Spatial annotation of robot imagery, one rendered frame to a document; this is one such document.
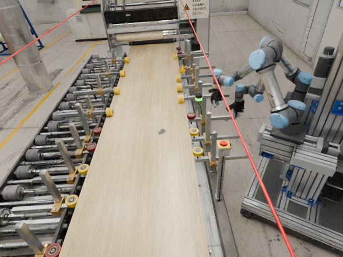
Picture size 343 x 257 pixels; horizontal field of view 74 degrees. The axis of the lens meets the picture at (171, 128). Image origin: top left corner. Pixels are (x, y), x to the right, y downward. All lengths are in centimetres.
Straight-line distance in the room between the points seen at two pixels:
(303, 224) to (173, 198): 128
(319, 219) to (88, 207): 191
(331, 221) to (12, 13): 535
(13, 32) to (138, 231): 447
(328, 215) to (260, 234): 60
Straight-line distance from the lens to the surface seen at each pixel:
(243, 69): 192
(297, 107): 174
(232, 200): 264
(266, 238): 249
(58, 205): 175
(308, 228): 238
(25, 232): 147
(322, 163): 184
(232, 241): 161
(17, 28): 523
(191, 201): 149
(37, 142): 246
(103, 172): 176
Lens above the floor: 212
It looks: 37 degrees down
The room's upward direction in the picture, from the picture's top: 5 degrees counter-clockwise
